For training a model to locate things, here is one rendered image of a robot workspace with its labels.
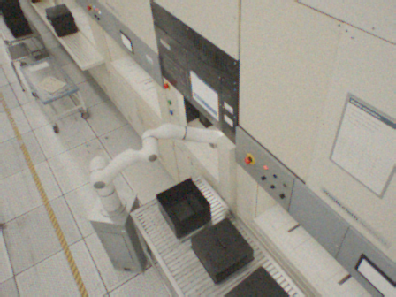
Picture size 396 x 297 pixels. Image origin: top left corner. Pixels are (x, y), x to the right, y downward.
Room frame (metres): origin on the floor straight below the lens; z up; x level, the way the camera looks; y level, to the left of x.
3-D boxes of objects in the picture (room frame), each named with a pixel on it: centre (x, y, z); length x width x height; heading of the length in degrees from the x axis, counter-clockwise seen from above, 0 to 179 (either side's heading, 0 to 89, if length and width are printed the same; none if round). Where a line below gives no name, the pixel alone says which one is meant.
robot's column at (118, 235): (1.55, 0.66, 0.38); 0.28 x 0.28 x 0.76; 74
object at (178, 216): (1.41, 0.14, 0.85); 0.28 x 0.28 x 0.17; 27
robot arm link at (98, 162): (1.58, 0.66, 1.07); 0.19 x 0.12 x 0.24; 8
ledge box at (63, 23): (4.22, 1.48, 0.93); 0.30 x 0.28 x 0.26; 26
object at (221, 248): (1.10, -0.08, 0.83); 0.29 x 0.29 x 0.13; 27
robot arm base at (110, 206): (1.55, 0.66, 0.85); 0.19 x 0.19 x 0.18
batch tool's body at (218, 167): (1.98, -0.38, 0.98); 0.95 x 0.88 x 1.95; 119
